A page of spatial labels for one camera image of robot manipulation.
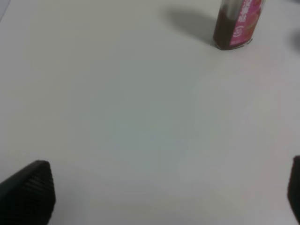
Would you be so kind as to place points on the pink label drink bottle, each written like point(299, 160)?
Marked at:
point(236, 22)

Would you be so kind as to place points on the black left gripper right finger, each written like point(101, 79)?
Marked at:
point(293, 193)

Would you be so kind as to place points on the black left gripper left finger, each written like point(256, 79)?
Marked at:
point(28, 196)

